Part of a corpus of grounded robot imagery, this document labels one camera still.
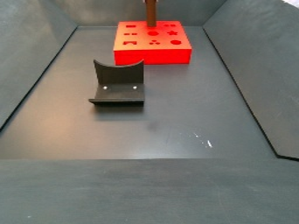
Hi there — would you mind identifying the brown oval peg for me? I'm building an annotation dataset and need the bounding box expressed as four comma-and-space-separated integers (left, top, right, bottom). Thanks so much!
145, 0, 157, 27

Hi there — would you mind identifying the red shape sorter block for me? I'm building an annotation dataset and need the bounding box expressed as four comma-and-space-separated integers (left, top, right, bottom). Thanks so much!
114, 21, 193, 65

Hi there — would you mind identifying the black curved holder bracket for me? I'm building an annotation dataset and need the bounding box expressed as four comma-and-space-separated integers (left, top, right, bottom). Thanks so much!
89, 60, 146, 105

